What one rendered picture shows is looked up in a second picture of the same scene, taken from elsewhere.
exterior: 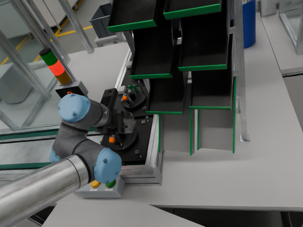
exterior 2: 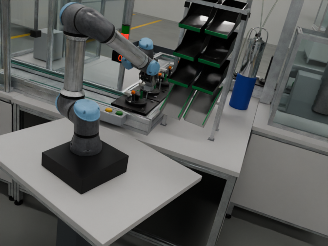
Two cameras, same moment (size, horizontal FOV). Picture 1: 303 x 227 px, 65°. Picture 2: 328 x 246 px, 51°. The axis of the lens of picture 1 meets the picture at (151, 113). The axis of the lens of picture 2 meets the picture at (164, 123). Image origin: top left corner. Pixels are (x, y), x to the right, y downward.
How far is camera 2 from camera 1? 134 cm
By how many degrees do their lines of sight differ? 20
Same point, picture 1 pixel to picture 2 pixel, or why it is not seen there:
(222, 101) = (209, 91)
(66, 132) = not seen: hidden behind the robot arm
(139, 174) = (139, 117)
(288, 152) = (232, 152)
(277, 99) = (241, 134)
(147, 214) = (132, 141)
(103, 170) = (153, 65)
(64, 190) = (139, 58)
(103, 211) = (102, 131)
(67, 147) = not seen: hidden behind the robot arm
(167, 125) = (171, 100)
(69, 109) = (145, 42)
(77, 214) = not seen: hidden behind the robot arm
